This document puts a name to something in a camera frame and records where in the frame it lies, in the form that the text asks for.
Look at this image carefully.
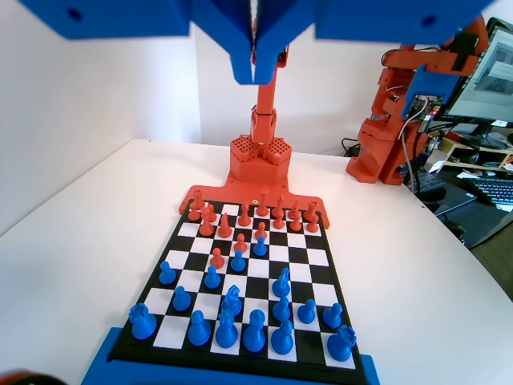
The blue chess knight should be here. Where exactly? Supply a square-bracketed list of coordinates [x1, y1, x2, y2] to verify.
[220, 284, 243, 318]
[271, 267, 292, 298]

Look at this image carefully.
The blue bracket with circuit board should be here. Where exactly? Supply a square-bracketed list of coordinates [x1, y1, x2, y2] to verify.
[402, 63, 464, 120]

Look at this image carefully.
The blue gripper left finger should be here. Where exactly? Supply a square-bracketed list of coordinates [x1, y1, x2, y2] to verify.
[192, 0, 257, 86]

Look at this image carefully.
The red arm base mount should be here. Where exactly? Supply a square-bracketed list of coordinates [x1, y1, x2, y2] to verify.
[178, 134, 332, 229]

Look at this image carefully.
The black and white chessboard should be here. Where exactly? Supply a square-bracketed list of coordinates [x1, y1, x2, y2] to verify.
[108, 199, 368, 382]

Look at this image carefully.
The black computer monitor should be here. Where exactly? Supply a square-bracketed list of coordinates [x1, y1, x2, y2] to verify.
[440, 16, 513, 140]

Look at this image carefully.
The blue chess queen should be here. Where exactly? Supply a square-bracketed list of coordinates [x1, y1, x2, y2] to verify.
[215, 310, 240, 349]

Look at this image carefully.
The white cable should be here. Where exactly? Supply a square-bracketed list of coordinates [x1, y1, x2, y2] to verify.
[400, 106, 432, 189]

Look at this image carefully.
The dark desk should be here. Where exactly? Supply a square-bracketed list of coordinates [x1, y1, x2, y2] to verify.
[416, 168, 513, 249]

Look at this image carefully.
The thin black cable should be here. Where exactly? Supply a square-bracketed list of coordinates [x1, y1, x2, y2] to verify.
[341, 137, 364, 158]

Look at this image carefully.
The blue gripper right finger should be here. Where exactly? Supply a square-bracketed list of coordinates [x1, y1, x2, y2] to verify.
[255, 0, 317, 86]

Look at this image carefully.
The blue arm base mount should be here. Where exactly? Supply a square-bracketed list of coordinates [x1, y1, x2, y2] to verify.
[82, 326, 380, 385]

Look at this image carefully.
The blue chess bishop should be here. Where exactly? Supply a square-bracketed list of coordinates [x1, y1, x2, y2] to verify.
[270, 319, 295, 356]
[187, 310, 212, 347]

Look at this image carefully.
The wooden monitor riser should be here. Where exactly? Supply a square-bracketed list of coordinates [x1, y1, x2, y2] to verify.
[438, 134, 513, 173]

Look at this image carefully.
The black keyboard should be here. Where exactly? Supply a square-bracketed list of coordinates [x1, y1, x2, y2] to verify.
[460, 176, 513, 206]

